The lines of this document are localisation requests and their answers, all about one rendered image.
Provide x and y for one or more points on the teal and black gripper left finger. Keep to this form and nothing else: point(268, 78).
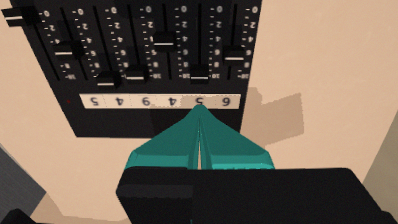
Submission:
point(173, 147)

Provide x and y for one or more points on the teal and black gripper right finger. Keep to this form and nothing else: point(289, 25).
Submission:
point(228, 149)

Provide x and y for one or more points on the black lighting desk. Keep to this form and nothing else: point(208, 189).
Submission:
point(175, 53)

